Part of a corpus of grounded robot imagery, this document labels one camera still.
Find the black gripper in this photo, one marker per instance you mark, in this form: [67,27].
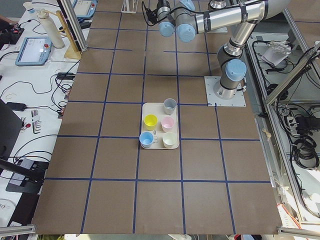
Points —
[161,2]

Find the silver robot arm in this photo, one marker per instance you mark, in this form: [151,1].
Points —
[186,23]
[215,5]

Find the grey plastic cup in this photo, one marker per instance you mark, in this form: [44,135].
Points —
[169,106]

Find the yellow plastic cup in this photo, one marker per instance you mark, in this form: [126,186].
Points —
[150,122]

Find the pink plastic cup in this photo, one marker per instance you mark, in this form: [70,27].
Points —
[167,123]

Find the cream plastic cup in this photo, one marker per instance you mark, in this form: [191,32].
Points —
[169,139]

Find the light blue plastic cup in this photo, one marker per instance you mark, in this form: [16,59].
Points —
[146,139]

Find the blue teach pendant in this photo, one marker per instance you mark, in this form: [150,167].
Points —
[84,8]
[34,51]

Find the wooden stand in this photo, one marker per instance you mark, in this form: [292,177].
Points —
[72,52]

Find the cream cylindrical bottle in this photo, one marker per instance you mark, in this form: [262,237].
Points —
[51,29]

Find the cream plastic tray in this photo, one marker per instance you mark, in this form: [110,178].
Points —
[157,109]

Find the hex key set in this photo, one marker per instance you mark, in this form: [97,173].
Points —
[36,121]

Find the black power adapter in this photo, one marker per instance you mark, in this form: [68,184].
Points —
[16,106]

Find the white wire rack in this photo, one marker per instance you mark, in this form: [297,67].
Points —
[129,6]

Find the aluminium frame post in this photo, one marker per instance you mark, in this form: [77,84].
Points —
[73,24]

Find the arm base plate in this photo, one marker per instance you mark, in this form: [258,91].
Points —
[237,97]

